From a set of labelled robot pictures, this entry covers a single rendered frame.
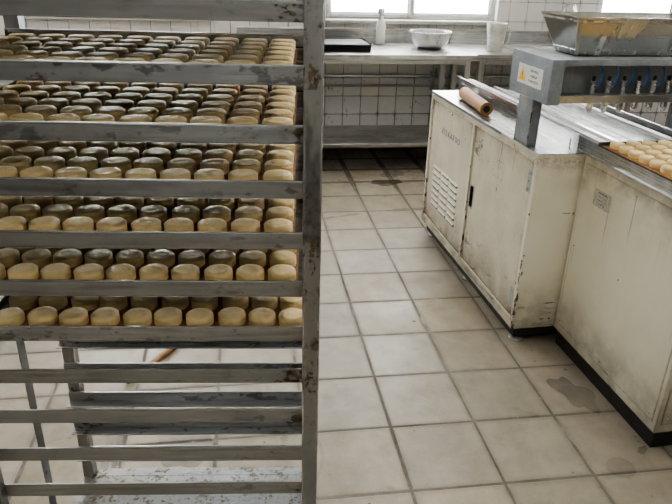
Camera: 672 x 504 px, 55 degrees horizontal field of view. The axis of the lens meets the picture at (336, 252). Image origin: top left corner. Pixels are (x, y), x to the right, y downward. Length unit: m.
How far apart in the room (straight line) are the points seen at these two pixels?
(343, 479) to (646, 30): 1.88
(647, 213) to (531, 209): 0.47
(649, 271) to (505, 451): 0.76
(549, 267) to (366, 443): 1.06
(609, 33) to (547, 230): 0.75
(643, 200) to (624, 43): 0.64
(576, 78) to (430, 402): 1.31
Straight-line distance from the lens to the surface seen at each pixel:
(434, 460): 2.24
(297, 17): 0.99
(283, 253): 1.23
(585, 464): 2.37
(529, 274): 2.73
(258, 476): 1.94
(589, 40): 2.60
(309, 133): 0.99
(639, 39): 2.70
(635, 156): 2.38
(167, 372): 1.23
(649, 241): 2.33
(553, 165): 2.59
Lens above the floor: 1.48
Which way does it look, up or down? 24 degrees down
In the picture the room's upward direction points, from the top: 2 degrees clockwise
